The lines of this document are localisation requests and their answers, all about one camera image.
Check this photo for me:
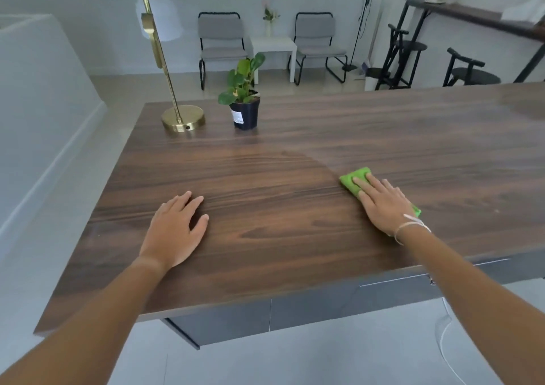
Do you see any person's right forearm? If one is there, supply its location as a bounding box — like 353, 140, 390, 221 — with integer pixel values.
395, 226, 545, 385

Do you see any white partition panel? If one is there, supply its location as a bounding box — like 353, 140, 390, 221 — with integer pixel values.
0, 14, 106, 262

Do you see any white vase with flowers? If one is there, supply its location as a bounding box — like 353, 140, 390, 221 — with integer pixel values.
262, 1, 280, 37

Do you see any green cleaning cloth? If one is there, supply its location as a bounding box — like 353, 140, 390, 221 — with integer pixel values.
339, 167, 422, 218

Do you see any black bar stool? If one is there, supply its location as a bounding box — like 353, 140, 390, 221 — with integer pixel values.
364, 23, 427, 91
442, 48, 502, 87

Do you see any green potted plant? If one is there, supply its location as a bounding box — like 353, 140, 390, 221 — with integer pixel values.
218, 52, 266, 131

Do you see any person's left hand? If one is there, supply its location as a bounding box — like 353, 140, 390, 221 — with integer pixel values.
139, 191, 209, 271

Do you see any gold desk lamp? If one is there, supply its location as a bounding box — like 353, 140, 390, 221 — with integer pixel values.
135, 0, 206, 133

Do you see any small white side table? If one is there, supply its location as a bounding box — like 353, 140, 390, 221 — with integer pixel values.
250, 36, 298, 84

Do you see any white cable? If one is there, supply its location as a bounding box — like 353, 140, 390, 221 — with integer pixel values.
434, 297, 468, 385

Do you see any grey chair with black frame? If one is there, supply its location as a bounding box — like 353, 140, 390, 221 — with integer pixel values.
198, 12, 248, 91
288, 12, 348, 86

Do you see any black floor lamp stand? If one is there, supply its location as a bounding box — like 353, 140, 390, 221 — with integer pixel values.
342, 0, 375, 73

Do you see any person's right hand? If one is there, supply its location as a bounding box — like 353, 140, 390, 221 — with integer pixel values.
353, 173, 415, 237

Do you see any white string bracelet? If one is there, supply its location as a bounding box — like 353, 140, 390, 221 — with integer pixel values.
394, 214, 431, 246

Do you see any wooden desk with grey drawers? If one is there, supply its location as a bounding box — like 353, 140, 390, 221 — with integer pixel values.
33, 81, 545, 351

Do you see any dark wooden bar table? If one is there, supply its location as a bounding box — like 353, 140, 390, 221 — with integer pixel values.
385, 0, 545, 84

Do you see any person's left forearm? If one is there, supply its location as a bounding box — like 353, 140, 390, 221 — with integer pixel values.
0, 255, 172, 385

